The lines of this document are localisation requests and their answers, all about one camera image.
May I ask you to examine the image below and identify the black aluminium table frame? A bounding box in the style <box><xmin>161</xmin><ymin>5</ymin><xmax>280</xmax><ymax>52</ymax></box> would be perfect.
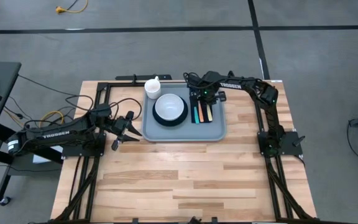
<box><xmin>29</xmin><ymin>79</ymin><xmax>320</xmax><ymax>224</ymax></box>

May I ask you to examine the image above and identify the white ceramic mug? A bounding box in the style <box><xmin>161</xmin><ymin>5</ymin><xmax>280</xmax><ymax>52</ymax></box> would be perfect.
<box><xmin>144</xmin><ymin>75</ymin><xmax>162</xmax><ymax>100</ymax></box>

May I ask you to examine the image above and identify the orange-handled metal fork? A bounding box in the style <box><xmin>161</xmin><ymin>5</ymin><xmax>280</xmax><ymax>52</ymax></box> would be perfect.
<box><xmin>197</xmin><ymin>100</ymin><xmax>205</xmax><ymax>123</ymax></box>

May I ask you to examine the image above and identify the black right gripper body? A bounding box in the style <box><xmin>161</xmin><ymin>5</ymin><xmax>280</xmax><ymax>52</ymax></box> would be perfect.
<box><xmin>190</xmin><ymin>85</ymin><xmax>229</xmax><ymax>104</ymax></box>

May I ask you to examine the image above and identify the dark navy cloth napkin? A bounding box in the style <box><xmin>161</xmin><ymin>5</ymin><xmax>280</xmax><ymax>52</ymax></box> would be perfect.
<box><xmin>188</xmin><ymin>91</ymin><xmax>214</xmax><ymax>124</ymax></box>

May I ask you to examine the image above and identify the yellow coiled cable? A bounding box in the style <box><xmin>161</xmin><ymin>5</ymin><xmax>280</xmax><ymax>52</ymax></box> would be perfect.
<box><xmin>38</xmin><ymin>110</ymin><xmax>66</xmax><ymax>129</ymax></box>

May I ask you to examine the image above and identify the yellow extension cord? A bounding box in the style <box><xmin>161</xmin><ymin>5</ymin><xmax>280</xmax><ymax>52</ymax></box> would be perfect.
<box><xmin>55</xmin><ymin>0</ymin><xmax>90</xmax><ymax>15</ymax></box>

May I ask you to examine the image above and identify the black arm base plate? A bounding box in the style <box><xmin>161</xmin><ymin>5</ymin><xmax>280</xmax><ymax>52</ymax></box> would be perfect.
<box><xmin>257</xmin><ymin>130</ymin><xmax>304</xmax><ymax>157</ymax></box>
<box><xmin>60</xmin><ymin>132</ymin><xmax>107</xmax><ymax>157</ymax></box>

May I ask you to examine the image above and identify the grey plastic serving tray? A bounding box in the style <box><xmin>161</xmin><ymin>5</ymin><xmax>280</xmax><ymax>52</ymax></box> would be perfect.
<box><xmin>140</xmin><ymin>82</ymin><xmax>227</xmax><ymax>143</ymax></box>

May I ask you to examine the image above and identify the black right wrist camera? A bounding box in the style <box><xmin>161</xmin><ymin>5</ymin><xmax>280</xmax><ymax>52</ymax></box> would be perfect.
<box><xmin>201</xmin><ymin>70</ymin><xmax>223</xmax><ymax>86</ymax></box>

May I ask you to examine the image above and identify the black bar with blue light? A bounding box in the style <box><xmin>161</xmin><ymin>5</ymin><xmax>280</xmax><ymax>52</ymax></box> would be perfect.
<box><xmin>114</xmin><ymin>73</ymin><xmax>173</xmax><ymax>82</ymax></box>

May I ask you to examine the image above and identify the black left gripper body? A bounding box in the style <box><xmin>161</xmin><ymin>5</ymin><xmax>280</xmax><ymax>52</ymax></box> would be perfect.
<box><xmin>105</xmin><ymin>110</ymin><xmax>136</xmax><ymax>152</ymax></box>

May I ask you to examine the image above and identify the white ceramic bowl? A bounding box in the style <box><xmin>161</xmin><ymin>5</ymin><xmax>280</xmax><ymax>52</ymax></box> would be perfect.
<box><xmin>154</xmin><ymin>93</ymin><xmax>185</xmax><ymax>122</ymax></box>

